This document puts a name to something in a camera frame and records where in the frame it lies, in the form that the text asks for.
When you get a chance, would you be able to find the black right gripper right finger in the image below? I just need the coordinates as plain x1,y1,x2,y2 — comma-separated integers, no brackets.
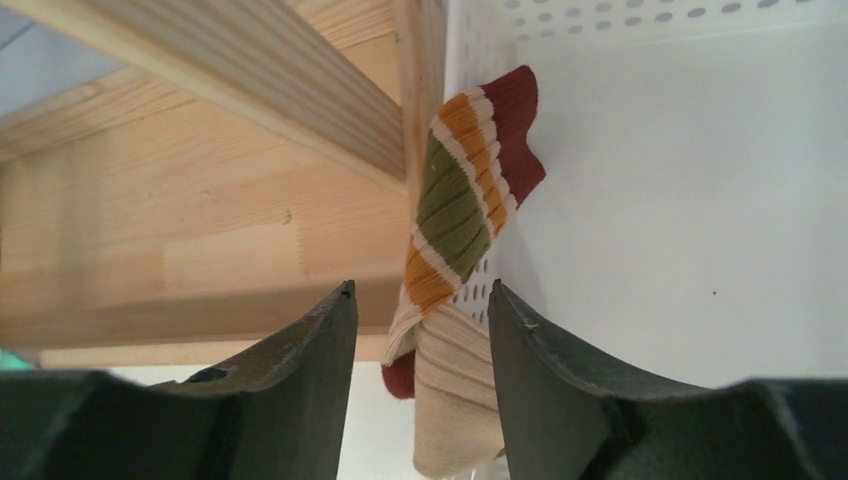
488,283,847,479

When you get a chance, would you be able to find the wooden hanger rack stand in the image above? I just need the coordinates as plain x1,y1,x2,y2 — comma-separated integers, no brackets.
1,1,447,366

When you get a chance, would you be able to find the white perforated plastic basket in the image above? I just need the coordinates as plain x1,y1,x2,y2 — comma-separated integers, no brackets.
444,1,847,389

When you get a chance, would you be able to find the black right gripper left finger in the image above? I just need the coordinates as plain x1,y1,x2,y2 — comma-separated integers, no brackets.
1,281,358,479

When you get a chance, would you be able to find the striped maroon orange green sock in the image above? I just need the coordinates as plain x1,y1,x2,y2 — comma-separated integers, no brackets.
382,65,546,399

